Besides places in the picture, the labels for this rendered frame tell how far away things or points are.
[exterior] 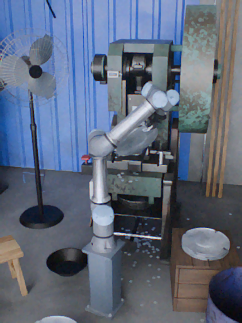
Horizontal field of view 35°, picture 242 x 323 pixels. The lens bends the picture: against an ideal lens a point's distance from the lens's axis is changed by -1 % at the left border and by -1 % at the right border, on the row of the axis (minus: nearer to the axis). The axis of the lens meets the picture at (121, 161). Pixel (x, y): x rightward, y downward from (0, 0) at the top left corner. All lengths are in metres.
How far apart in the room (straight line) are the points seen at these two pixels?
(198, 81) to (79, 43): 1.92
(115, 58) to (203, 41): 0.60
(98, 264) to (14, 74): 1.45
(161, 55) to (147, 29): 1.28
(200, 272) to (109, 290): 0.54
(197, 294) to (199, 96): 1.16
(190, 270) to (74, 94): 2.32
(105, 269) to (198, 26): 1.46
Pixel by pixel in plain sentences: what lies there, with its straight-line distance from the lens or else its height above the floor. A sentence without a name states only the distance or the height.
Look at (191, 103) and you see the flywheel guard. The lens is 2.26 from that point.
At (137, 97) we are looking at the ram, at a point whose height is 1.15.
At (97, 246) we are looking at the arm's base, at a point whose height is 0.49.
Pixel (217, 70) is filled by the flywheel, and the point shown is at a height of 1.35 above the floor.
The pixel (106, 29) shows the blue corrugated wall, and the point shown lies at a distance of 3.81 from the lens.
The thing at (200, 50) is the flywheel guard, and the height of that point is 1.50.
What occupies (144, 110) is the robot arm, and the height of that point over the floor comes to 1.24.
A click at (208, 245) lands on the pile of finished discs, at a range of 2.40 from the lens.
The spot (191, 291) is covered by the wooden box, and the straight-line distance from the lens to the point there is 2.40.
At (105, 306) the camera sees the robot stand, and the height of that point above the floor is 0.08.
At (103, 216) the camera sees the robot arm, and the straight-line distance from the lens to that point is 2.08.
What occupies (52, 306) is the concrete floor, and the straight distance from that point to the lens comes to 2.55.
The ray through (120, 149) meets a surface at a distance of 2.37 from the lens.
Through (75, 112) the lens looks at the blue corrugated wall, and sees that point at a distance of 4.02.
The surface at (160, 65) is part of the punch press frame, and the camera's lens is 2.49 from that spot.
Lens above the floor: 1.73
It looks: 22 degrees down
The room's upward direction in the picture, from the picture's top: straight up
